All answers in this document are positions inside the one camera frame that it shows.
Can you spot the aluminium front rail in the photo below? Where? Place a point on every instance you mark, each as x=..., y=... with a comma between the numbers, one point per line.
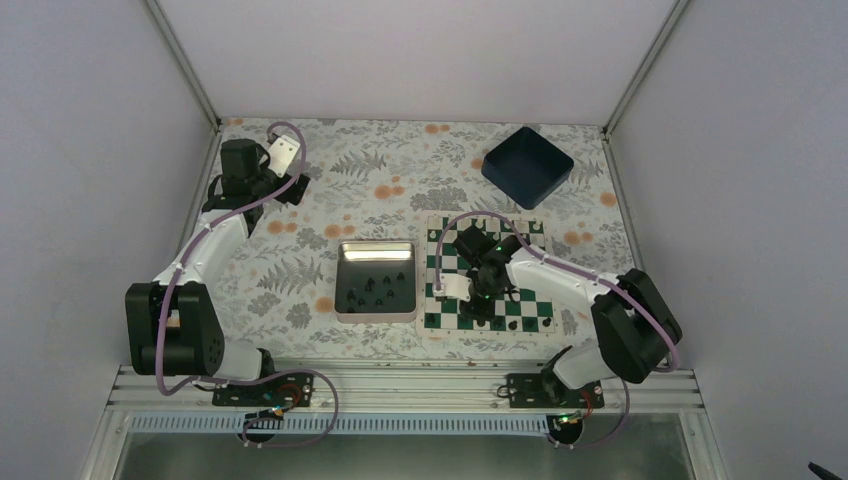
x=449, y=386

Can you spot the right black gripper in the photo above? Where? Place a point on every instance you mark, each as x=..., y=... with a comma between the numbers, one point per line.
x=483, y=312

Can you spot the metal tin of chess pieces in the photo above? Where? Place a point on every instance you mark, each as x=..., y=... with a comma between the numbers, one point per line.
x=376, y=282

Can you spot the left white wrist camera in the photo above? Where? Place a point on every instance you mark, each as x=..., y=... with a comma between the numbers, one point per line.
x=282, y=152

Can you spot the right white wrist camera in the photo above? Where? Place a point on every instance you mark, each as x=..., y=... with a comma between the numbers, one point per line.
x=452, y=285

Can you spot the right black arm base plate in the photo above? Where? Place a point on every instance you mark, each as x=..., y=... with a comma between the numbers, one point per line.
x=536, y=391

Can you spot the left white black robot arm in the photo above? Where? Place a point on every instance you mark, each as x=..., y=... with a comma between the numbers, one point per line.
x=173, y=325

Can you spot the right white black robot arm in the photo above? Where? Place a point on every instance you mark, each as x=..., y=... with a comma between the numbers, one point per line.
x=634, y=328

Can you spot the green white chess board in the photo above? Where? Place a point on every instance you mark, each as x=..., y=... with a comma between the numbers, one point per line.
x=534, y=312

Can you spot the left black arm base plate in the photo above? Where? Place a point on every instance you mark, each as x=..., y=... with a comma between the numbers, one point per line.
x=291, y=390

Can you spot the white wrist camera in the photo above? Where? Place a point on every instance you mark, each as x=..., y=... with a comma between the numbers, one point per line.
x=452, y=285
x=282, y=152

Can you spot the dark blue square bin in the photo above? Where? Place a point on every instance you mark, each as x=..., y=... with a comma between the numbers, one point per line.
x=527, y=167

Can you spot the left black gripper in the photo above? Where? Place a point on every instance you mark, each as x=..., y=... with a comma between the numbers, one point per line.
x=295, y=196

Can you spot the floral patterned table mat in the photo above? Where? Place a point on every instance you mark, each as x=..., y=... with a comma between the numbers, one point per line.
x=368, y=180

